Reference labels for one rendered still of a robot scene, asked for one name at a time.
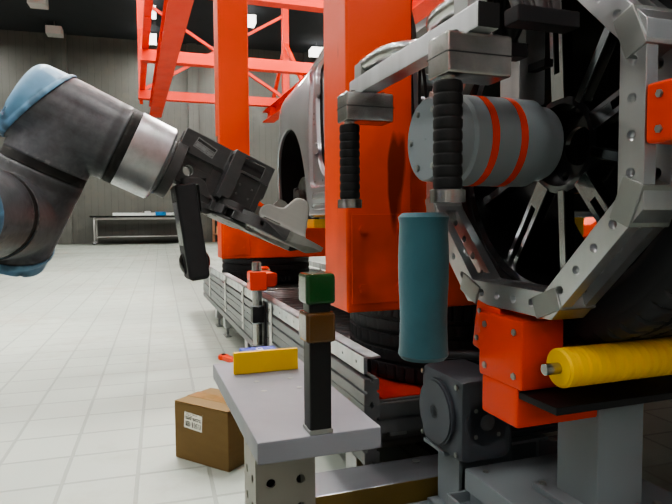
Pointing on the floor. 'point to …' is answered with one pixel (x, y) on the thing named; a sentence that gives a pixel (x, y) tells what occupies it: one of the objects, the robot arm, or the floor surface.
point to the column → (279, 481)
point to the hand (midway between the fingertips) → (302, 250)
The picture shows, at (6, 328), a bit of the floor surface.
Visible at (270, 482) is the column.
